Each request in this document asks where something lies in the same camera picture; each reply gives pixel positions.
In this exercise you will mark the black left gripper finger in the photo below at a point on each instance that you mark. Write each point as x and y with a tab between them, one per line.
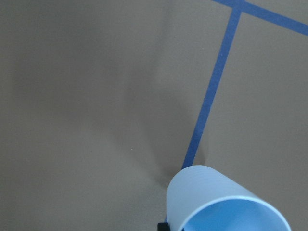
163	226

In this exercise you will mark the blue cup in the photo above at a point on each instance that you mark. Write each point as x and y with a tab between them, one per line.
200	198

